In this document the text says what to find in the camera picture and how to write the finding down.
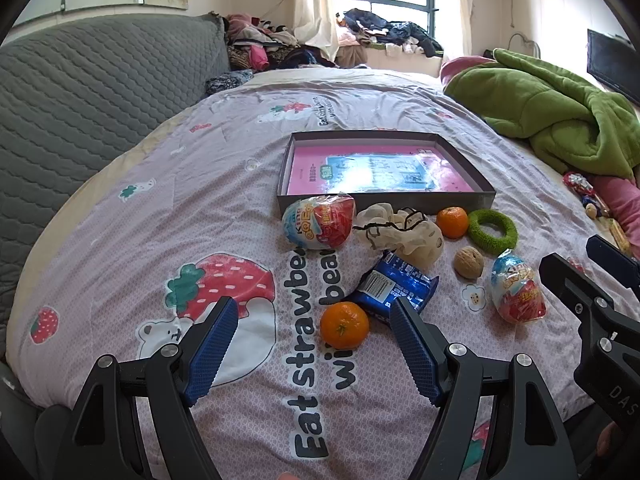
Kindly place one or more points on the grey quilted headboard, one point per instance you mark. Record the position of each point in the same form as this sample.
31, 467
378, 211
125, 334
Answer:
90, 120

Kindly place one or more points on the pile of clothes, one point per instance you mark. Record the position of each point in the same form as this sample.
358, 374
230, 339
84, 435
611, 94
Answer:
265, 42

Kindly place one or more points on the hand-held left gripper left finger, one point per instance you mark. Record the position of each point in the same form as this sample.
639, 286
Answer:
215, 350

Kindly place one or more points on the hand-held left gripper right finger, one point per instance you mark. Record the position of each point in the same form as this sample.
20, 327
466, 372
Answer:
415, 350

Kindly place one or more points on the red shiny candy packet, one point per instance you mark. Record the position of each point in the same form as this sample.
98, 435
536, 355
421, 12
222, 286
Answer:
577, 182

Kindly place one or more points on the red snack bag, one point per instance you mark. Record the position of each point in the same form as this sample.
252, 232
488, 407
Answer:
517, 287

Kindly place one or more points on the orange mandarin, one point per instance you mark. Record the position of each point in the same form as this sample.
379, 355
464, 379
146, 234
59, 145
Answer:
344, 325
452, 221

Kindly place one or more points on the blue cookie packet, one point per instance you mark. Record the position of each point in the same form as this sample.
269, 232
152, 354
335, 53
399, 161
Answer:
395, 285

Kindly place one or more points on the yellow snack bar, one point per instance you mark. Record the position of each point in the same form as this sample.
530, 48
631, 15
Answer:
619, 235

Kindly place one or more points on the dark patterned cloth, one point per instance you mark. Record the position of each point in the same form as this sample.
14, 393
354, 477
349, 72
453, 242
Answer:
227, 81

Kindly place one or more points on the person's right hand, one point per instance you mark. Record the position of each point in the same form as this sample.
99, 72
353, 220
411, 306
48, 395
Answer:
609, 440

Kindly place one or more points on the pink and blue book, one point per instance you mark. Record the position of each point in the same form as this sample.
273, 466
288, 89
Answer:
380, 170

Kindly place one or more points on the cream curtain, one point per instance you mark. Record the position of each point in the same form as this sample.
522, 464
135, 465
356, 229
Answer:
315, 0

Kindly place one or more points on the grey cardboard box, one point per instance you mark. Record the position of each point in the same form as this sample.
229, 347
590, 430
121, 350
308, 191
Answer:
385, 205

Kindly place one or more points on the black television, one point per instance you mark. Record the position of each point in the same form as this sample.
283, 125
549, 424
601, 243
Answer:
612, 62

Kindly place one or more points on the pink pillow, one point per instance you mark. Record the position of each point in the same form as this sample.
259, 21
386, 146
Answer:
462, 65

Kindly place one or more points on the printed pink bedsheet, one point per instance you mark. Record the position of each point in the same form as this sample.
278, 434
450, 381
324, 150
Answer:
190, 220

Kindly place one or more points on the green blanket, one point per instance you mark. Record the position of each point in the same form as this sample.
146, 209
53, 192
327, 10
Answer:
550, 105

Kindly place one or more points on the walnut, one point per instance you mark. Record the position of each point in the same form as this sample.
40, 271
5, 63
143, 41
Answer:
469, 262

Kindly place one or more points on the beige mesh scrunchie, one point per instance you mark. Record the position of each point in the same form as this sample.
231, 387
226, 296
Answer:
415, 240

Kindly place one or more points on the clothes on window sill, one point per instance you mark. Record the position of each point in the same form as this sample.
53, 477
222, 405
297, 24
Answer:
390, 30

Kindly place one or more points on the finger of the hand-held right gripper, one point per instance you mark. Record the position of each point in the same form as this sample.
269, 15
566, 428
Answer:
565, 280
615, 260

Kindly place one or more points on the wrapped toy egg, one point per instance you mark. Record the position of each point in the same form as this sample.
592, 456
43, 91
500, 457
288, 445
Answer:
318, 221

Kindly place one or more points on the blue wrapped candy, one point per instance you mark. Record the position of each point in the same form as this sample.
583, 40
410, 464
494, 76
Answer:
590, 201

